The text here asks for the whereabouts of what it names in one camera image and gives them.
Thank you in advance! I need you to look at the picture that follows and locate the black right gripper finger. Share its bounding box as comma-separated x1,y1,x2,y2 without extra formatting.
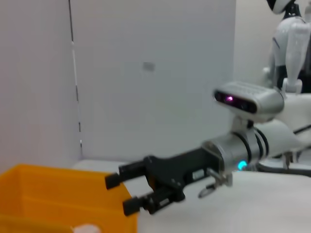
122,186,176,216
104,161,149,190

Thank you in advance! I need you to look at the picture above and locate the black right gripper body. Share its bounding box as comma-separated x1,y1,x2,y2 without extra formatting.
143,147,224,202

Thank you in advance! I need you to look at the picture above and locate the white paper ball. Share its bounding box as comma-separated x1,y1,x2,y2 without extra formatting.
72,224,102,233

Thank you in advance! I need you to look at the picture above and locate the yellow plastic bin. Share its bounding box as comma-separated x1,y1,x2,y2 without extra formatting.
0,164,139,233

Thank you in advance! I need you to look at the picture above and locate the white humanoid robot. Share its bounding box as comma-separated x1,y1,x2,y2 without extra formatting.
262,0,311,94

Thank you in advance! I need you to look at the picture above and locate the right gripper cable with plugs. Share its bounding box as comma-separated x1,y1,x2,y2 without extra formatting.
198,168,233,199

